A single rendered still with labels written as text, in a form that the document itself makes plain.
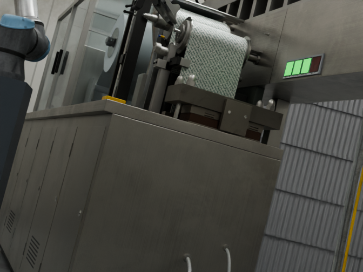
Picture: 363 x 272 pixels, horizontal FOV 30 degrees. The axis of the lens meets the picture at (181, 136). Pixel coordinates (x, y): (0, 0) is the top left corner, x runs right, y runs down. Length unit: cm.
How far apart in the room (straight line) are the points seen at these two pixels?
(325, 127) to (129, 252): 476
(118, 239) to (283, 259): 461
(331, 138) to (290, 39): 435
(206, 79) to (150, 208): 59
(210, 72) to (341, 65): 61
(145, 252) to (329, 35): 93
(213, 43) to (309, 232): 438
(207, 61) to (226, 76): 10
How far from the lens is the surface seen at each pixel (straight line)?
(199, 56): 256
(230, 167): 232
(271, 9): 281
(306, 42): 242
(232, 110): 237
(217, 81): 259
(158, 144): 223
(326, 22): 234
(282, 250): 672
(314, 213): 678
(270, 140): 282
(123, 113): 220
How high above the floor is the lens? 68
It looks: 4 degrees up
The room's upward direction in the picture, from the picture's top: 14 degrees clockwise
